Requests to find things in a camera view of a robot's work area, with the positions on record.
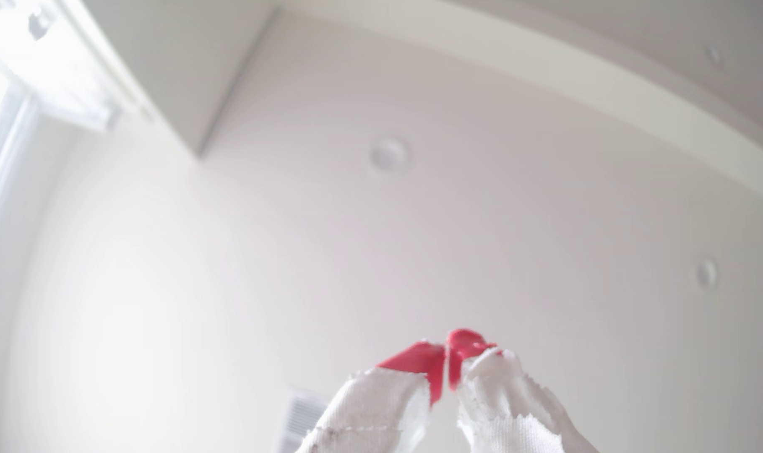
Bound round recessed ceiling light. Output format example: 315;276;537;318
695;257;720;292

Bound white air vent grille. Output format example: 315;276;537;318
279;389;329;453

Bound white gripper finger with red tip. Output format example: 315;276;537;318
447;328;602;453
295;340;448;453

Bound white window blind headrail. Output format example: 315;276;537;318
0;0;152;132

